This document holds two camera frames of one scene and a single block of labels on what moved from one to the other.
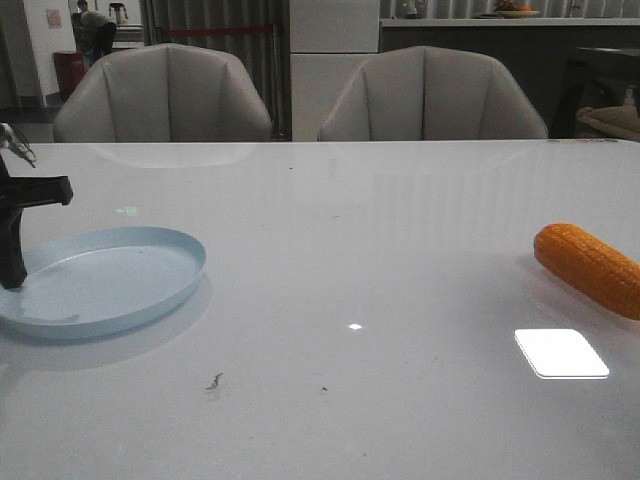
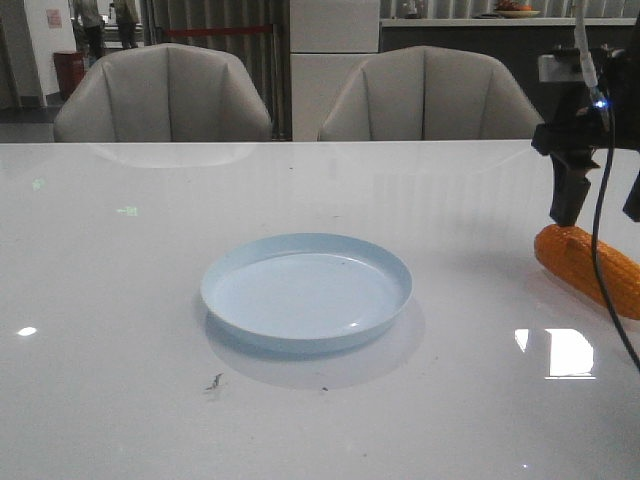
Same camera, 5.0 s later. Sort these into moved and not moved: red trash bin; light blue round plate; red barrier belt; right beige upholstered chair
Moved: light blue round plate
Not moved: red trash bin; right beige upholstered chair; red barrier belt
